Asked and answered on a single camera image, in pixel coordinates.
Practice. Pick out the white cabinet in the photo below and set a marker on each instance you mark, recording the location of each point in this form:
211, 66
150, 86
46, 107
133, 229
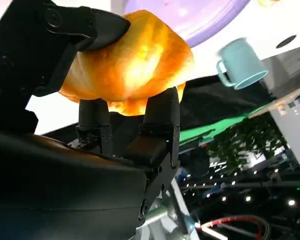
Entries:
292, 130

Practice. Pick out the silver metal frame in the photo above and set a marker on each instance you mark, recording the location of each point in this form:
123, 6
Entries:
169, 217

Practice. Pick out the green leafy plant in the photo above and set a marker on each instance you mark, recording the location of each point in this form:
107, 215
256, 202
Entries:
247, 142

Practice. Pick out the orange white toy bread roll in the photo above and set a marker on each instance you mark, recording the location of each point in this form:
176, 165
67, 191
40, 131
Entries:
267, 2
132, 65

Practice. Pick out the black cloth backdrop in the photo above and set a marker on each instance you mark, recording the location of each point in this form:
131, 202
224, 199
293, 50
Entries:
214, 100

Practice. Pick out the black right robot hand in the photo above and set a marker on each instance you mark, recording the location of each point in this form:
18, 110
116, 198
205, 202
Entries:
52, 180

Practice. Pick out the black round table grommet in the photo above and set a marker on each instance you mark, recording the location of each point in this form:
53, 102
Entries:
286, 41

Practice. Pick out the lilac plate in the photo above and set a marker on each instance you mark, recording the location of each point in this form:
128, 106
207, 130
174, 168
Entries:
197, 22

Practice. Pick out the pale green mug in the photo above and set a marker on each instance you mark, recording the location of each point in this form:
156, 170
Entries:
242, 65

